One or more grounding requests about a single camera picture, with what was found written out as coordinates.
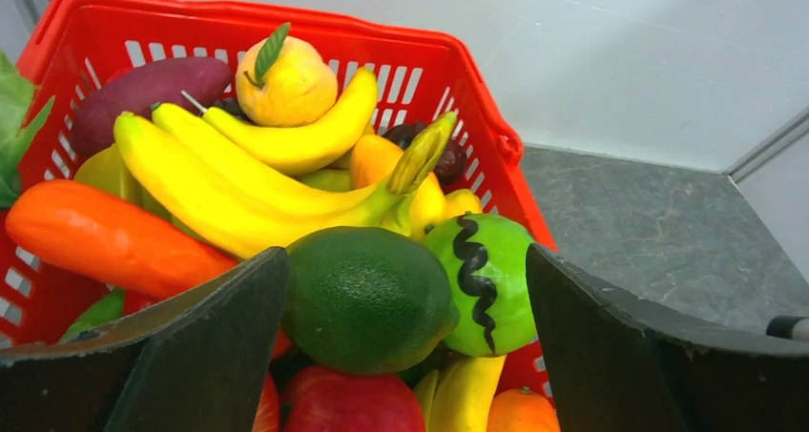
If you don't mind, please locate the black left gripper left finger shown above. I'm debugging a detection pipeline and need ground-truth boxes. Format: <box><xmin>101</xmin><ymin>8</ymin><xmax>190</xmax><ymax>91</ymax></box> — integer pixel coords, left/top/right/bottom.
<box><xmin>1</xmin><ymin>248</ymin><xmax>288</xmax><ymax>431</ymax></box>

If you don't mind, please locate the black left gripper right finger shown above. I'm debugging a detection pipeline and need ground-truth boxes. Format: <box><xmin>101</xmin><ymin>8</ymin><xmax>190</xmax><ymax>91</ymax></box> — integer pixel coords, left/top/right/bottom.
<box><xmin>526</xmin><ymin>244</ymin><xmax>808</xmax><ymax>431</ymax></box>

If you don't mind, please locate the red toy apple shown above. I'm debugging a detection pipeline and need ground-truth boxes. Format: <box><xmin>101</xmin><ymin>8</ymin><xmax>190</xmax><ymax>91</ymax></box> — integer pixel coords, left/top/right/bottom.
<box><xmin>281</xmin><ymin>365</ymin><xmax>426</xmax><ymax>432</ymax></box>

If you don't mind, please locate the green toy watermelon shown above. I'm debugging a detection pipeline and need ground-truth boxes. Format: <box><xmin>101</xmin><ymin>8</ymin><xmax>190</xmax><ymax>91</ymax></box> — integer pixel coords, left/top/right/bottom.
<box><xmin>423</xmin><ymin>214</ymin><xmax>536</xmax><ymax>357</ymax></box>

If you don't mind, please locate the dark green avocado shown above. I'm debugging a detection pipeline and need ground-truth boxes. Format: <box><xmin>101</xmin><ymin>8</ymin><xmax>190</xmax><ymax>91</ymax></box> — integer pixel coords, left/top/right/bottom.
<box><xmin>282</xmin><ymin>227</ymin><xmax>460</xmax><ymax>376</ymax></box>

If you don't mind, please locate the orange tangerine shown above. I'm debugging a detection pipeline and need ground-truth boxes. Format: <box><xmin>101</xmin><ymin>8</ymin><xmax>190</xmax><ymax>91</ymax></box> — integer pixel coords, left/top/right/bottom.
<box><xmin>486</xmin><ymin>387</ymin><xmax>561</xmax><ymax>432</ymax></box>

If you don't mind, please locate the yellow banana bunch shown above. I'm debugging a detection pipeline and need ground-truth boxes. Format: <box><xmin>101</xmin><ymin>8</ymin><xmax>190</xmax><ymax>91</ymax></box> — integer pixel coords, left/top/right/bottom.
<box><xmin>412</xmin><ymin>356</ymin><xmax>506</xmax><ymax>432</ymax></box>
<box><xmin>113</xmin><ymin>103</ymin><xmax>457</xmax><ymax>259</ymax></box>

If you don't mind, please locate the orange toy carrot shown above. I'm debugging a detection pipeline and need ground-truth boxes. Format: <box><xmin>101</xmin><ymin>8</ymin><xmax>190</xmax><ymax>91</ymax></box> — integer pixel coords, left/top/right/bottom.
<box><xmin>5</xmin><ymin>179</ymin><xmax>237</xmax><ymax>299</ymax></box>

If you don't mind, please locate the dark purple plum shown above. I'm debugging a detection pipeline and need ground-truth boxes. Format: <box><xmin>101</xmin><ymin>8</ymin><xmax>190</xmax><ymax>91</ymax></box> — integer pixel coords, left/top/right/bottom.
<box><xmin>382</xmin><ymin>120</ymin><xmax>467</xmax><ymax>186</ymax></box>

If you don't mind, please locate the yellow orange mango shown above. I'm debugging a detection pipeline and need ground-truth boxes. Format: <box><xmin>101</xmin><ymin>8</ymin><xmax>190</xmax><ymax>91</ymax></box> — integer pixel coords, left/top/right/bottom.
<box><xmin>349</xmin><ymin>134</ymin><xmax>448</xmax><ymax>242</ymax></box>

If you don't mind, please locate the purple sweet potato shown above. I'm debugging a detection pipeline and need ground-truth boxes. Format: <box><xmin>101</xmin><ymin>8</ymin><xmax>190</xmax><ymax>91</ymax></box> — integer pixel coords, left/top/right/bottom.
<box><xmin>70</xmin><ymin>56</ymin><xmax>233</xmax><ymax>157</ymax></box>

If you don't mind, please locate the yellow peach with leaf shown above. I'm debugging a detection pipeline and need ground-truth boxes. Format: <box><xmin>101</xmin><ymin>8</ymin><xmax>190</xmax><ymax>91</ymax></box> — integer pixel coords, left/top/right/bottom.
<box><xmin>235</xmin><ymin>22</ymin><xmax>338</xmax><ymax>127</ymax></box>

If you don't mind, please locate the green lettuce leaf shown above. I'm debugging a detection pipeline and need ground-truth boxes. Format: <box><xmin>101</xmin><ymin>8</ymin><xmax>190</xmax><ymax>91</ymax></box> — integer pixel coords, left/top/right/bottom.
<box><xmin>1</xmin><ymin>51</ymin><xmax>55</xmax><ymax>210</ymax></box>

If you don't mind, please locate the red plastic basket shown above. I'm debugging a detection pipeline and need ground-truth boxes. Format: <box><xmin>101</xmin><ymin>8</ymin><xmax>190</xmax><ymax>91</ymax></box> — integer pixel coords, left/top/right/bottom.
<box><xmin>1</xmin><ymin>0</ymin><xmax>553</xmax><ymax>349</ymax></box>

